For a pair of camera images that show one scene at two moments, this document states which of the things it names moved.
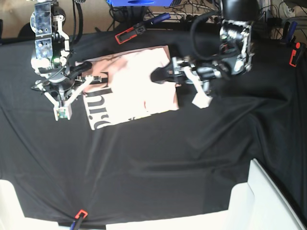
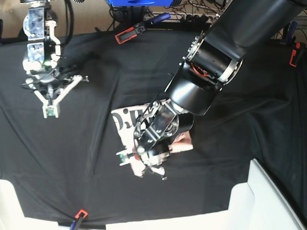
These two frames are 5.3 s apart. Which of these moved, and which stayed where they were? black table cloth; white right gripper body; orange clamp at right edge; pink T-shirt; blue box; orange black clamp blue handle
Moved: white right gripper body; pink T-shirt
Stayed: blue box; orange clamp at right edge; black table cloth; orange black clamp blue handle
